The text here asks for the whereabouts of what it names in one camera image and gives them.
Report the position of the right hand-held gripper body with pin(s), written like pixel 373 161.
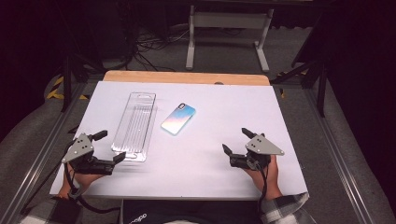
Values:
pixel 262 146

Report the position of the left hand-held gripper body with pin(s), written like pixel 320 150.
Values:
pixel 77 148

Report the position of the clear plastic packaging tray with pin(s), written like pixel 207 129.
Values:
pixel 135 124

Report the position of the iridescent phone case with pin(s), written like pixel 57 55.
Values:
pixel 178 118

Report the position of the person's left hand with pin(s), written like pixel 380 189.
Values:
pixel 83 179

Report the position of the person's right hand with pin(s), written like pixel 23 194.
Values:
pixel 271 179

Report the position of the white table cover sheet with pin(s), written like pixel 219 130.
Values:
pixel 211 124

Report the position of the black metal stand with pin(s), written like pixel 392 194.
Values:
pixel 66 84
pixel 321 87

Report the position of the person's dark shirt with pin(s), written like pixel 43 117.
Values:
pixel 193 212

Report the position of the wooden table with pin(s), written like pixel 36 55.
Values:
pixel 186 77

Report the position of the aluminium rail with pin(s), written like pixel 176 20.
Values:
pixel 40 155
pixel 339 161

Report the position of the white metal stand frame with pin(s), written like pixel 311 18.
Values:
pixel 229 19

